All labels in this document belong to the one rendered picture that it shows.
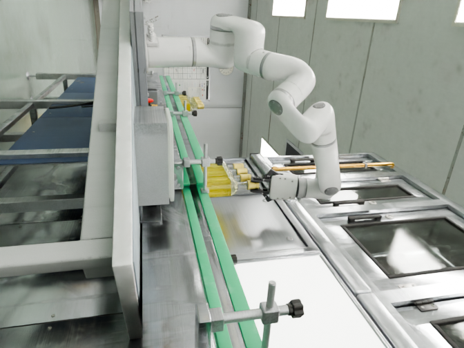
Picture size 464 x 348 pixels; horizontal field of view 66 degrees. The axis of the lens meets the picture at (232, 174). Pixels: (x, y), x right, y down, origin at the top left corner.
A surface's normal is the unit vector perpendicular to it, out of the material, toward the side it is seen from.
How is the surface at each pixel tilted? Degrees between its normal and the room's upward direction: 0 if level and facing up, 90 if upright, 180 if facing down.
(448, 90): 180
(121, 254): 90
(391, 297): 90
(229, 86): 90
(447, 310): 90
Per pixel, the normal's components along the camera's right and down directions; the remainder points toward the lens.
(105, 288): 0.05, -0.91
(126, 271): 0.18, 0.76
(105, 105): 0.14, -0.65
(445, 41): -0.97, 0.05
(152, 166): 0.22, 0.40
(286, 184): -0.04, 0.34
